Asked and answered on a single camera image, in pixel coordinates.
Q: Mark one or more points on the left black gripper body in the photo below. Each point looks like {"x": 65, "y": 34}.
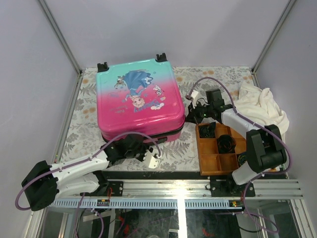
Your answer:
{"x": 139, "y": 154}

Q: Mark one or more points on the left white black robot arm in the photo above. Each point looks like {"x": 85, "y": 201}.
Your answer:
{"x": 45, "y": 183}

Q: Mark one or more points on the floral patterned table mat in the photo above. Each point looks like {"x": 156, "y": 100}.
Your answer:
{"x": 84, "y": 136}

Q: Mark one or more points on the aluminium rail frame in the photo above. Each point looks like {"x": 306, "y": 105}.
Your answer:
{"x": 155, "y": 193}

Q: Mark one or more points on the rolled black belt centre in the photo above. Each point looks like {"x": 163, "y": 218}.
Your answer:
{"x": 226, "y": 144}

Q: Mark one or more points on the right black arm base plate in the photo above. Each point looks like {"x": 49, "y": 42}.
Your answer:
{"x": 224, "y": 188}

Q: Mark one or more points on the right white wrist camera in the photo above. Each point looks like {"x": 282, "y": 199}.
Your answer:
{"x": 193, "y": 97}

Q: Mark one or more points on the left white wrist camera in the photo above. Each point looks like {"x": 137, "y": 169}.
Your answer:
{"x": 152, "y": 159}

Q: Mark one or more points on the white crumpled garment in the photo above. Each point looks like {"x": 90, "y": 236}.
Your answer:
{"x": 259, "y": 106}

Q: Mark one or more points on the rolled dark belt bottom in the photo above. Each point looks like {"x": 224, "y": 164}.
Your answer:
{"x": 241, "y": 158}

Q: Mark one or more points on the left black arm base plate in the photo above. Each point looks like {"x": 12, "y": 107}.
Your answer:
{"x": 110, "y": 189}

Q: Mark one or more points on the rolled black belt top-left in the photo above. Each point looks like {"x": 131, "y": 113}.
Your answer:
{"x": 207, "y": 130}

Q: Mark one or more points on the pink teal suitcase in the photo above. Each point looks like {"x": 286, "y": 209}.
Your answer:
{"x": 141, "y": 96}

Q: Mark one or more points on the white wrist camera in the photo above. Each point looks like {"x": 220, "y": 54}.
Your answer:
{"x": 193, "y": 97}
{"x": 152, "y": 159}

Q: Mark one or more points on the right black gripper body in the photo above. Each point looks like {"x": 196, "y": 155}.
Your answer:
{"x": 201, "y": 111}

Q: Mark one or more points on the wooden compartment tray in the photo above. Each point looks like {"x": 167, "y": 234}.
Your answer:
{"x": 210, "y": 160}

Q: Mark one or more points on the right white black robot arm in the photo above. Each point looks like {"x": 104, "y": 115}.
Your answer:
{"x": 264, "y": 146}

